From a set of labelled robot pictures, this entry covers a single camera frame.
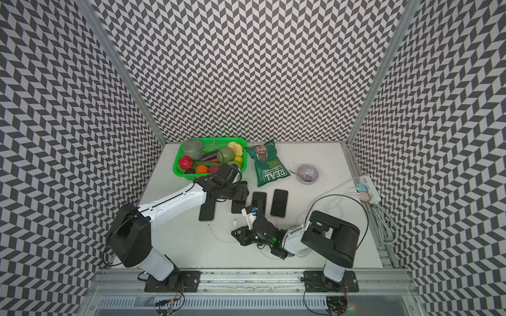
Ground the phone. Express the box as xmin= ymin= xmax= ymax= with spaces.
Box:
xmin=198 ymin=198 xmax=216 ymax=222
xmin=231 ymin=200 xmax=246 ymax=214
xmin=270 ymin=189 xmax=289 ymax=218
xmin=252 ymin=192 xmax=267 ymax=216

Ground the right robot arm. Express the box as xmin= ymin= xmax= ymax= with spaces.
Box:
xmin=231 ymin=208 xmax=361 ymax=287

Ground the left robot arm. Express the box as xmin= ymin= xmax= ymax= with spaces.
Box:
xmin=106 ymin=164 xmax=249 ymax=282

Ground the magenta vegetable toy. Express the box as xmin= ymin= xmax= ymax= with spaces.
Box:
xmin=208 ymin=166 xmax=220 ymax=173

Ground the orange pumpkin toy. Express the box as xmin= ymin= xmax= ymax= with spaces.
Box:
xmin=195 ymin=165 xmax=209 ymax=174

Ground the green apple toy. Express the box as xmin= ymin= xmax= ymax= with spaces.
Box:
xmin=217 ymin=146 xmax=236 ymax=163

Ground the purple eggplant toy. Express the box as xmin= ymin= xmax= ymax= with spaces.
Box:
xmin=200 ymin=150 xmax=219 ymax=161

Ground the green cucumber toy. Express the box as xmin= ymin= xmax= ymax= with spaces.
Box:
xmin=192 ymin=161 xmax=222 ymax=167

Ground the green plastic basket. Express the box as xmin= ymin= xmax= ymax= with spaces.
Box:
xmin=173 ymin=137 xmax=249 ymax=180

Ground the red fruit toy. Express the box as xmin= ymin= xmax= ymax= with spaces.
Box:
xmin=178 ymin=156 xmax=193 ymax=171

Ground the green chips bag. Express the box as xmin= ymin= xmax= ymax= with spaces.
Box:
xmin=246 ymin=140 xmax=290 ymax=188

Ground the purple bowl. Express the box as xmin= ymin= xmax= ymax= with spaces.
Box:
xmin=296 ymin=165 xmax=320 ymax=185

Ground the white power strip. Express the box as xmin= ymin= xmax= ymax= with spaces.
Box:
xmin=359 ymin=176 xmax=382 ymax=205

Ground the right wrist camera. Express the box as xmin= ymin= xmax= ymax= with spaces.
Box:
xmin=241 ymin=205 xmax=258 ymax=230

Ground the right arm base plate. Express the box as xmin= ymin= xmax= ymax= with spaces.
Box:
xmin=301 ymin=270 xmax=360 ymax=293

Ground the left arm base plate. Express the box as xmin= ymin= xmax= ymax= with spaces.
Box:
xmin=144 ymin=271 xmax=202 ymax=294

